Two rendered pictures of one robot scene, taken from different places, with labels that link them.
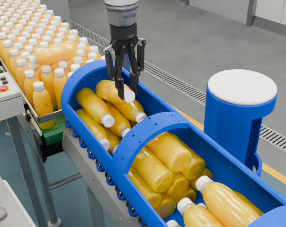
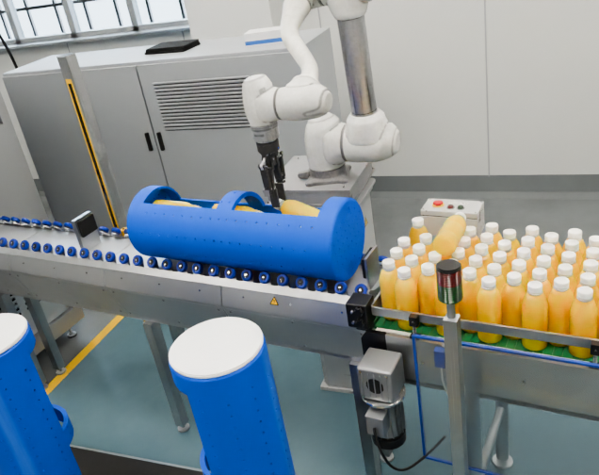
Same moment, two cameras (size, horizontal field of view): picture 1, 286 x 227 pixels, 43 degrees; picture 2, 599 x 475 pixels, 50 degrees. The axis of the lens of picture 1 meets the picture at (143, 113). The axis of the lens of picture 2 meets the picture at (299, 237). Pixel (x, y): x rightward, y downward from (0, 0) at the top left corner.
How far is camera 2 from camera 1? 2.93 m
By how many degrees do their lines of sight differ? 113
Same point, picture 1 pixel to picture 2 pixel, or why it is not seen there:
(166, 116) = (232, 198)
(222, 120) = not seen: hidden behind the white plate
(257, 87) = (193, 349)
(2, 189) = (326, 188)
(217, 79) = (250, 337)
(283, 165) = not seen: outside the picture
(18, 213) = (301, 188)
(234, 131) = not seen: hidden behind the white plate
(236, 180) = (183, 244)
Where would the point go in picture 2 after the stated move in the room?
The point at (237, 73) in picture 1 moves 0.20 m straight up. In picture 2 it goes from (230, 360) to (214, 300)
